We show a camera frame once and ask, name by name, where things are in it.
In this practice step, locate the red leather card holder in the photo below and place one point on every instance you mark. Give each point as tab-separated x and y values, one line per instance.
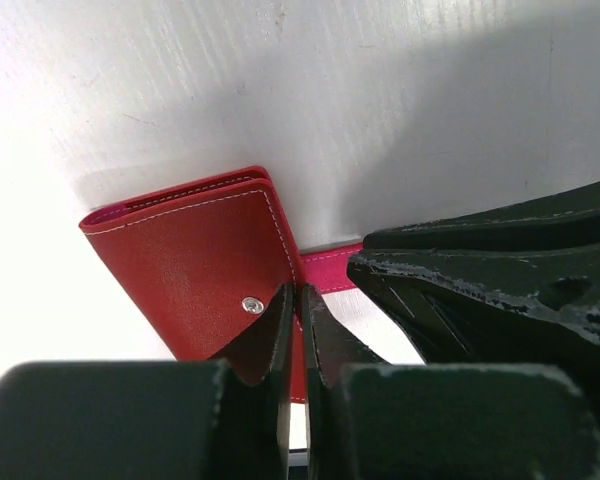
197	257

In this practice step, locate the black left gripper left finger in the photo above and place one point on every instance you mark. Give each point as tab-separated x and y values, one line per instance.
224	418

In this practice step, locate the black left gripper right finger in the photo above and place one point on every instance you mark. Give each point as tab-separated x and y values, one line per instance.
368	419

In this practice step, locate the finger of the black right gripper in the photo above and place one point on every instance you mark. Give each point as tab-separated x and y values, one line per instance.
493	307
566	220

